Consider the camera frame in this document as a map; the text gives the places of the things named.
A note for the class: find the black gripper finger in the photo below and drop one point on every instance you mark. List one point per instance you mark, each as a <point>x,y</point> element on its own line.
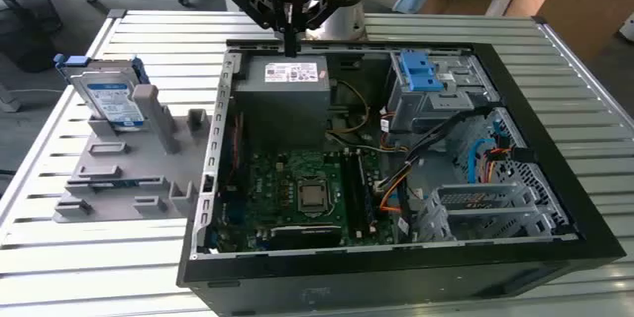
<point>296,27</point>
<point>278,20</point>

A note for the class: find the hard disk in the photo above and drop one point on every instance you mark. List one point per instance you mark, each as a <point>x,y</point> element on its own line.
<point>111,98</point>

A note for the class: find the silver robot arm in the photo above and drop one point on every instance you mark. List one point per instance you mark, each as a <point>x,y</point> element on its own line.
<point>351,16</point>

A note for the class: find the metal disk bay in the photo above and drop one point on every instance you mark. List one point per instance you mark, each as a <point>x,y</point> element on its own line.
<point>495,217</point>

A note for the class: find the grey power supply unit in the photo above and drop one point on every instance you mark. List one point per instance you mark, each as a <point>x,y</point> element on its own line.
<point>282,116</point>

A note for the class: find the blue plastic bay latch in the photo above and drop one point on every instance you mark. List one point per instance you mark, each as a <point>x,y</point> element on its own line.
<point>420,68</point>

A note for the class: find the metal optical drive cage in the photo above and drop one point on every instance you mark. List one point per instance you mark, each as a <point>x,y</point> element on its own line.
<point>446,101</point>

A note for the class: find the green motherboard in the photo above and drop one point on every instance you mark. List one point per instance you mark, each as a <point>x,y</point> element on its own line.
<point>278,168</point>

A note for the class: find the CPU socket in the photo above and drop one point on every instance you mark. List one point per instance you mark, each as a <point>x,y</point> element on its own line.
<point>314,181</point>

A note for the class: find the black RAM slot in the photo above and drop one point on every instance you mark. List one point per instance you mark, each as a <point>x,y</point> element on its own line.
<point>352,191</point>

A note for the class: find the silver CPU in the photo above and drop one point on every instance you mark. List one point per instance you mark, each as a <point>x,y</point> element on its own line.
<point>312,196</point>

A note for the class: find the dark RAM stick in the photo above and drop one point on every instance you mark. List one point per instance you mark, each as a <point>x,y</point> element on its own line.
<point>367,194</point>

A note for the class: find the grey parts rack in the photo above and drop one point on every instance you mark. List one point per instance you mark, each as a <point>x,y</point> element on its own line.
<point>128,161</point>

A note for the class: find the blue-green RAM stick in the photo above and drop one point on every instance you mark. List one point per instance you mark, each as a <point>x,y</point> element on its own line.
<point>114,183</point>

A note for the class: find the black graphics card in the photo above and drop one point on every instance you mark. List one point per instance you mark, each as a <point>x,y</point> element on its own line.
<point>304,237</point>

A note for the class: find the grey white stand foot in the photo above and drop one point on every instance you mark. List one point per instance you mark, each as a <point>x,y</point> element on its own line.
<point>9,101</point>

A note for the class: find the black PC case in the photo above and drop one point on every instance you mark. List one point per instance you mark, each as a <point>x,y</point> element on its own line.
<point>346,280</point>

